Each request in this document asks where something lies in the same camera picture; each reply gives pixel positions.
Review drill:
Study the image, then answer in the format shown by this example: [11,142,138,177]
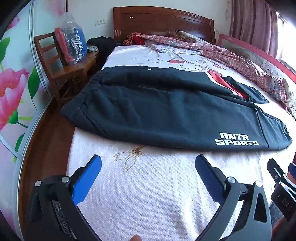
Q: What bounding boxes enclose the red framed bed guard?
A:
[218,34,295,83]

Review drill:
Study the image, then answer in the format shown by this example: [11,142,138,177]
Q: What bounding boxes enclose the red patterned quilt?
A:
[123,31,295,118]

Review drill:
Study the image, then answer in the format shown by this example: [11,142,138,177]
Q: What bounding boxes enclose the white wall switch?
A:
[95,19,106,26]

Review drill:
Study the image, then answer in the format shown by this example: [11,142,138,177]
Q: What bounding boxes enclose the dark wooden headboard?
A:
[113,6,216,44]

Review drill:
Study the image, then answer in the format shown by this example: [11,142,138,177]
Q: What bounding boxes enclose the person's left hand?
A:
[129,235,142,241]

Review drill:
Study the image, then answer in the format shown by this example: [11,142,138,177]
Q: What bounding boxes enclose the floral wardrobe door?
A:
[0,0,68,232]

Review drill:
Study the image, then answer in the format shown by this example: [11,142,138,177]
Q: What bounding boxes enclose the red pillow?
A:
[132,36,145,45]

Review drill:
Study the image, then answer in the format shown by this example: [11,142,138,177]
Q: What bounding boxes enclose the black Anta sports pants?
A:
[61,66,292,152]

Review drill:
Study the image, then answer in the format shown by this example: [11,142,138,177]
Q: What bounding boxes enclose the person's right hand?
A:
[271,217,287,241]

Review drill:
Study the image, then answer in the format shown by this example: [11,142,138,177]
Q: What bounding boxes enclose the wooden chair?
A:
[34,32,98,105]

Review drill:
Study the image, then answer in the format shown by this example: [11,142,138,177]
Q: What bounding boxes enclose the white floral bed sheet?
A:
[67,45,295,240]

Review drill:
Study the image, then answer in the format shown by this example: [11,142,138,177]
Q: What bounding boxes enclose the black clothes pile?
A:
[87,36,116,70]

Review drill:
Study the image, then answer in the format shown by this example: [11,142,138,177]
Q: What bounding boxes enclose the pink curtain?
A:
[229,0,278,58]

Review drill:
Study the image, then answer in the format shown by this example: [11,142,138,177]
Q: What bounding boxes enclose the plastic bag of clothes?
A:
[54,12,87,64]

